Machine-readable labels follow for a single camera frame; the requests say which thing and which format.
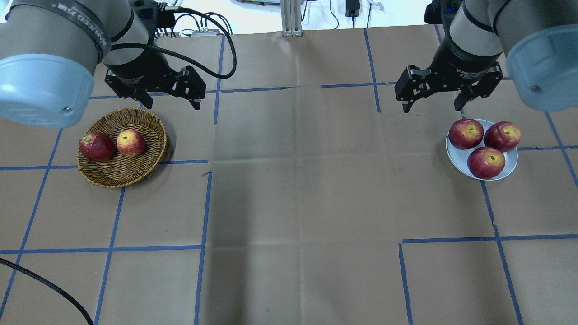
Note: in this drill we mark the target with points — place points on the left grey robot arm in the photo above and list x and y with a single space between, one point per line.
50 50

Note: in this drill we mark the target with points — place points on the white round plate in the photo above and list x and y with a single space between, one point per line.
458 157

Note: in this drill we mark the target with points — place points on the yellow-red apple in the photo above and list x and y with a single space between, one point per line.
131 143

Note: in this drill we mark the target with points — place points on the black power adapter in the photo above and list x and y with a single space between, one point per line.
352 8

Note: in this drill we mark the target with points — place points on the red apple plate left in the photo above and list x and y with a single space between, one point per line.
466 133

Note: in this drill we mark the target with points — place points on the red apple plate right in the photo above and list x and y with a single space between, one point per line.
503 136

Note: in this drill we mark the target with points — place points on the red apple plate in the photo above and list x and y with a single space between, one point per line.
503 136
466 133
486 162

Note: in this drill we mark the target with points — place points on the red apple plate front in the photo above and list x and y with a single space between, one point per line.
486 162

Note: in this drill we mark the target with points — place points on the woven wicker basket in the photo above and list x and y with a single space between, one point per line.
120 170

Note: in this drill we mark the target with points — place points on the dark red apple in basket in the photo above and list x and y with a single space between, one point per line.
96 146

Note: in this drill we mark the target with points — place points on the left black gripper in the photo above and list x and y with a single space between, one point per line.
141 71

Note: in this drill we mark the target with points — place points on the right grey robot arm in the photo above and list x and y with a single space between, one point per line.
533 41

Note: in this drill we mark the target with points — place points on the aluminium frame post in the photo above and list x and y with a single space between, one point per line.
291 18

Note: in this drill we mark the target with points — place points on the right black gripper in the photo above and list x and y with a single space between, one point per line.
460 59

